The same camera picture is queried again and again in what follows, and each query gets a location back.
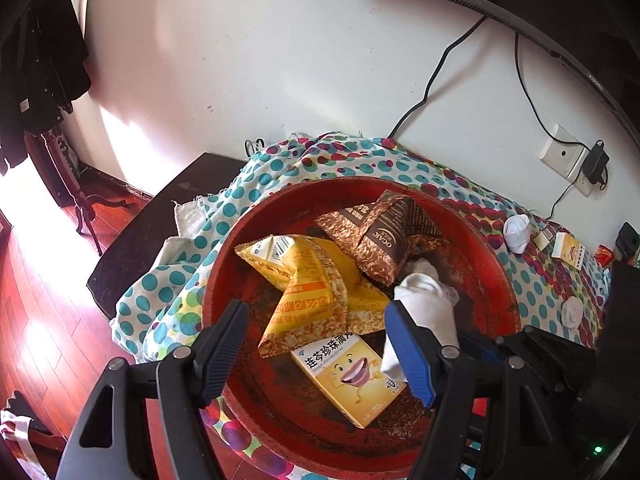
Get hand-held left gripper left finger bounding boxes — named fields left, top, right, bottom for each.
left=55, top=299, right=251, bottom=480

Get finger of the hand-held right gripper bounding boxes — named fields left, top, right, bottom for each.
left=457, top=327, right=596, bottom=392

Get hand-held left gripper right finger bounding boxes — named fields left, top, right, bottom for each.
left=384, top=299, right=576, bottom=480

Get white sock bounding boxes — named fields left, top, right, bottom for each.
left=381, top=274, right=462, bottom=376
left=502, top=213, right=531, bottom=255
left=560, top=296, right=586, bottom=329

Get large yellow cartoon face box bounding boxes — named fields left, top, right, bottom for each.
left=291, top=332, right=407, bottom=429

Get yellow snack bag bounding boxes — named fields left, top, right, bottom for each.
left=234, top=234, right=351, bottom=293
left=257, top=260, right=392, bottom=359

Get brown snack bag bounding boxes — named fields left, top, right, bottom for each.
left=316, top=190, right=451, bottom=288

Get small yellow cartoon face box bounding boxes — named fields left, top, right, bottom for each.
left=552, top=232, right=587, bottom=268

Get round red tray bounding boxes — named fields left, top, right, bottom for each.
left=202, top=176, right=521, bottom=476

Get white towel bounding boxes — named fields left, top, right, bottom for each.
left=150, top=195, right=208, bottom=271

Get dark wooden table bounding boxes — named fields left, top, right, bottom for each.
left=86, top=151, right=251, bottom=321

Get polka dot cloth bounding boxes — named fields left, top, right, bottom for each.
left=115, top=132, right=613, bottom=480

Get white red bag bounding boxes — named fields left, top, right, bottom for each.
left=0, top=390, right=68, bottom=480

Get black charger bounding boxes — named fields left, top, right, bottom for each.
left=582, top=141, right=610, bottom=188

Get wooden coat stand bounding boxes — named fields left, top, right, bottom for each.
left=25, top=127, right=156, bottom=256

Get dark hanging clothes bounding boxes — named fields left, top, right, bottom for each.
left=0, top=0, right=91, bottom=176

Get black monitor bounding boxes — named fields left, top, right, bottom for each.
left=271, top=0, right=640, bottom=131

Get black camera device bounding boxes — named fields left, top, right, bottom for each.
left=615, top=222, right=640, bottom=261

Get charger cable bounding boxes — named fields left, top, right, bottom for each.
left=546, top=175, right=608, bottom=221

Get white wall socket plate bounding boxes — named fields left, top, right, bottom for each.
left=539, top=124, right=608, bottom=198

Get thin monitor cable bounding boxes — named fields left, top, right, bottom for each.
left=514, top=32, right=596, bottom=151

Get thick monitor cable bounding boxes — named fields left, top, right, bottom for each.
left=386, top=15, right=488, bottom=139

